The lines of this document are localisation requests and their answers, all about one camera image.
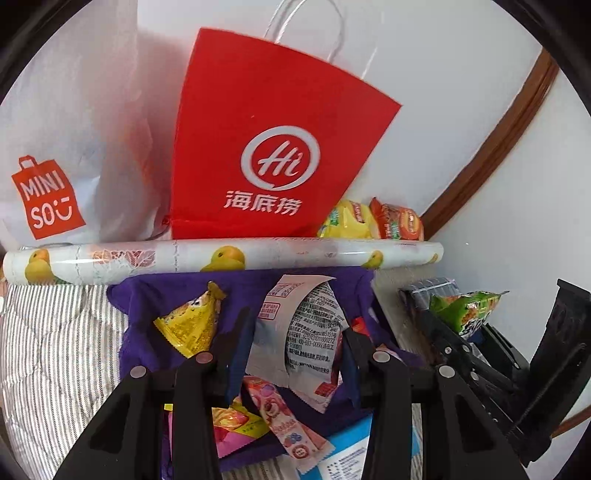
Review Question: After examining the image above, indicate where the striped mattress cover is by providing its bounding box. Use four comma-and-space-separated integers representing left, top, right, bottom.
0, 267, 445, 480

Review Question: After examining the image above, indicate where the rolled duck print mat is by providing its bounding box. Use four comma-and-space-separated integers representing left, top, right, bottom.
2, 238, 444, 285

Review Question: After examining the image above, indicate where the red Haidilao paper bag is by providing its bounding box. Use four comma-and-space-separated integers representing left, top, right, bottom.
170, 28, 400, 239

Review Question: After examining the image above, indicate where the blue tissue pack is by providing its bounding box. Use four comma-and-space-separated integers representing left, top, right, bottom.
300, 415, 373, 480

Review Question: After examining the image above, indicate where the pink strawberry candy packet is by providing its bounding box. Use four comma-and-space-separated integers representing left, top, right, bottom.
243, 376, 335, 474

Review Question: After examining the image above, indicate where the pink yellow snack bag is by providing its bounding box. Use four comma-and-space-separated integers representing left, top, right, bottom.
211, 396, 270, 459

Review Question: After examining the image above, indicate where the purple cloth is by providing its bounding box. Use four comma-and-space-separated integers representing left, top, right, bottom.
106, 266, 425, 473

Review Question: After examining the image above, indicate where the white printed snack packet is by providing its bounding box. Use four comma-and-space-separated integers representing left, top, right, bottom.
245, 274, 349, 413

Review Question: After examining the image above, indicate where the yellow chips bag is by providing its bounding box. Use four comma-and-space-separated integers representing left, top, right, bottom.
318, 199, 381, 239

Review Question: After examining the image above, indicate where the green snack packet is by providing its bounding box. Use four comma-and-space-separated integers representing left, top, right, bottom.
429, 291, 507, 339

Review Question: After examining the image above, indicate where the yellow triangular snack packet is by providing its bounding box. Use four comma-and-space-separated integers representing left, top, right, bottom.
153, 282, 226, 358

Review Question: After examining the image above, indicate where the brown wooden door frame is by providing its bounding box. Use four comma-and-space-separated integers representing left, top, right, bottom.
422, 49, 559, 240

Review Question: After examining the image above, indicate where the orange chips bag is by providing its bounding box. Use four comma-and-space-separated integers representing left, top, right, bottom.
370, 197, 424, 241

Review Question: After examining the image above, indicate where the white Miniso plastic bag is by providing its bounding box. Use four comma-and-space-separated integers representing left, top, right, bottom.
1, 1, 182, 251

